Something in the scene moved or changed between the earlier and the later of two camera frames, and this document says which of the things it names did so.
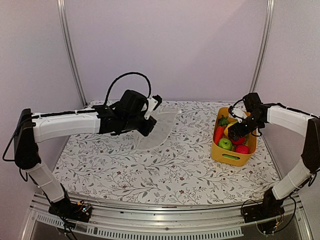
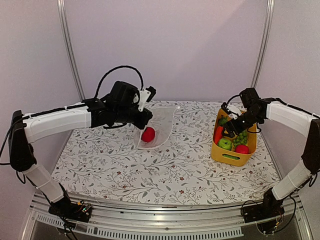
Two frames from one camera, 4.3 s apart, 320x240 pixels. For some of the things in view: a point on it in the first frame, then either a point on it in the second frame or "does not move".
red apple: x=240 y=140 → x=148 y=134
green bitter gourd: x=231 y=156 does not move
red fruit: x=242 y=149 does not move
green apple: x=225 y=143 does not move
